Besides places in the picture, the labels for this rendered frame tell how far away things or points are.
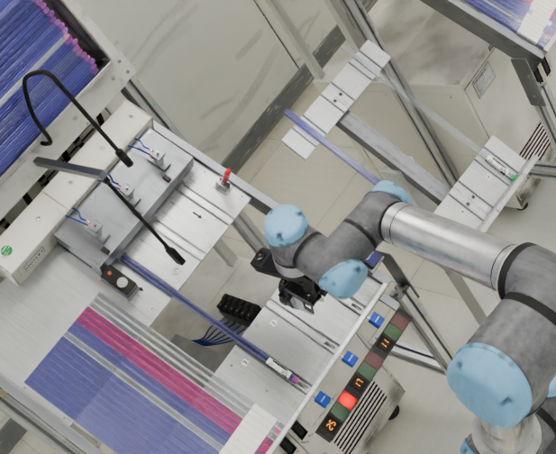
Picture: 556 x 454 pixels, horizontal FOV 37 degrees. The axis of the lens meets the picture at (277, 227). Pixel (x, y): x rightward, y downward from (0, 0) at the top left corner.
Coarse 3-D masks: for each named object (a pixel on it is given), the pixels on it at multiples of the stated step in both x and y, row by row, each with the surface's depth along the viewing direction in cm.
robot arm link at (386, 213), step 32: (384, 192) 141; (352, 224) 140; (384, 224) 137; (416, 224) 132; (448, 224) 128; (448, 256) 126; (480, 256) 121; (512, 256) 116; (544, 256) 114; (512, 288) 113; (544, 288) 109
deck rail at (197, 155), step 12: (168, 132) 199; (180, 144) 198; (192, 156) 198; (204, 156) 198; (216, 168) 197; (228, 180) 196; (240, 180) 196; (252, 192) 195; (252, 204) 199; (264, 204) 195; (276, 204) 194; (372, 276) 189; (384, 276) 189
